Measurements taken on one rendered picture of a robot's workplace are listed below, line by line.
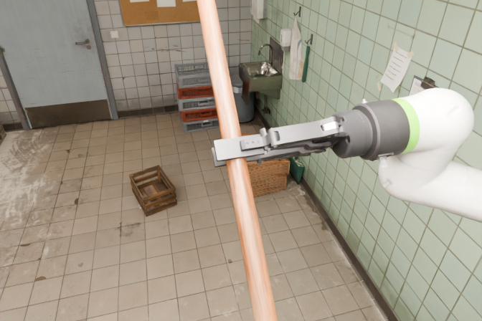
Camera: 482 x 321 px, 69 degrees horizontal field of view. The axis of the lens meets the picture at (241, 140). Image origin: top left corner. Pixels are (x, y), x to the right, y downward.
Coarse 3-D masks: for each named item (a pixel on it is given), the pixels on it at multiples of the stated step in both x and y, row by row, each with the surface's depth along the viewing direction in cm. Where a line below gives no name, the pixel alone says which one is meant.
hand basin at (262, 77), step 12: (276, 48) 371; (276, 60) 376; (240, 72) 390; (252, 72) 398; (264, 72) 398; (276, 72) 372; (252, 84) 361; (264, 84) 365; (276, 84) 368; (276, 96) 380; (264, 108) 426
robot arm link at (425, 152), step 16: (416, 96) 57; (432, 96) 56; (448, 96) 55; (416, 112) 54; (432, 112) 54; (448, 112) 55; (464, 112) 54; (416, 128) 53; (432, 128) 54; (448, 128) 54; (464, 128) 54; (416, 144) 55; (432, 144) 55; (448, 144) 55; (416, 160) 60; (432, 160) 59; (448, 160) 60
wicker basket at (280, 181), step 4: (272, 176) 327; (276, 176) 329; (280, 176) 330; (284, 176) 332; (272, 180) 330; (276, 180) 331; (280, 180) 332; (284, 180) 334; (268, 184) 332; (272, 184) 333; (276, 184) 334; (280, 184) 335; (284, 184) 337; (268, 188) 334; (272, 188) 335
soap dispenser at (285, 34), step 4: (280, 32) 329; (284, 32) 323; (288, 32) 324; (280, 36) 330; (284, 36) 324; (288, 36) 325; (280, 40) 332; (284, 40) 327; (288, 40) 328; (280, 44) 334; (284, 44) 329; (288, 44) 330; (284, 48) 332; (288, 48) 333
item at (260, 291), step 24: (216, 24) 57; (216, 48) 55; (216, 72) 54; (216, 96) 54; (240, 168) 50; (240, 192) 49; (240, 216) 48; (240, 240) 48; (264, 264) 47; (264, 288) 46; (264, 312) 45
